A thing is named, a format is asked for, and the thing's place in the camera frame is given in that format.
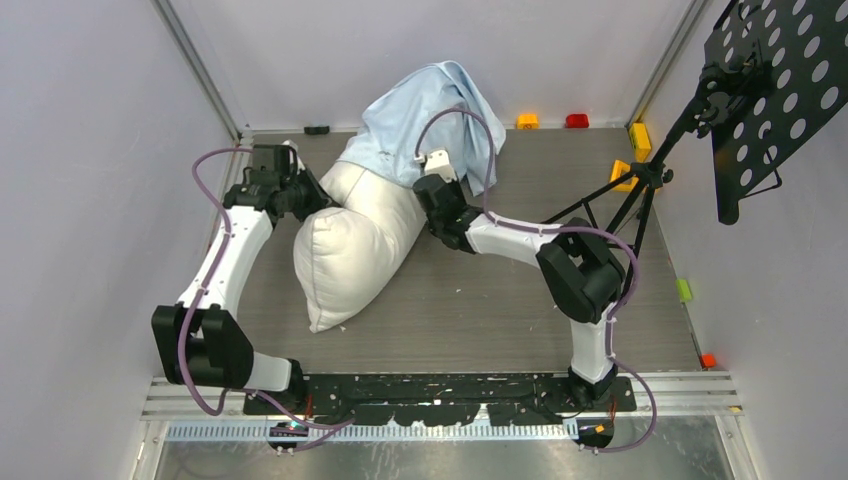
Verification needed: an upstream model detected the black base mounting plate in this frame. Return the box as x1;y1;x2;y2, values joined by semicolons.
243;373;637;427

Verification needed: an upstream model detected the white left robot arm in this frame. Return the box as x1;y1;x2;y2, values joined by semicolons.
151;140;335;415

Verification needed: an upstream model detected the yellow block near tripod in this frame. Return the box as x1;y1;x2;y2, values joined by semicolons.
609;159;638;193

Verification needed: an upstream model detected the slotted cable duct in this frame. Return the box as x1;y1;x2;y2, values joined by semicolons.
165;419;579;443

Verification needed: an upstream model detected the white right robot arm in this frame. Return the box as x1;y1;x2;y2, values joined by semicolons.
413;150;625;411

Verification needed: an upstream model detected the light blue pillowcase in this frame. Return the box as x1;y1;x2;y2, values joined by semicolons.
339;61;506;195

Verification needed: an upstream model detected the black tripod stand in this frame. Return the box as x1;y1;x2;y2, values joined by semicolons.
541;59;773;260

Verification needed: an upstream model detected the white pillow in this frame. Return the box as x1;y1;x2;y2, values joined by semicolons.
293;162;425;333

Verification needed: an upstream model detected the orange toy block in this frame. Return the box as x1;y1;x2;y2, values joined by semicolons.
515;113;540;130

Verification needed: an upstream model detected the yellow block on rail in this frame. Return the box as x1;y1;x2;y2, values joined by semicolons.
628;122;653;163

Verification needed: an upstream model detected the black perforated stand plate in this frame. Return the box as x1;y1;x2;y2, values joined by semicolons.
699;0;847;225

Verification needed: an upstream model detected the small black wall object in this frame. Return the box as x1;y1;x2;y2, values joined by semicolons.
303;125;331;136

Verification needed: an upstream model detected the small orange block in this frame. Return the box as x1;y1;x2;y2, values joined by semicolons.
699;354;717;370

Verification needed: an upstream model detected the red toy block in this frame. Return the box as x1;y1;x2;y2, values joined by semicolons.
564;113;590;129

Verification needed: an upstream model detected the green block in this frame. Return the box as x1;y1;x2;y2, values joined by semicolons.
675;278;693;304

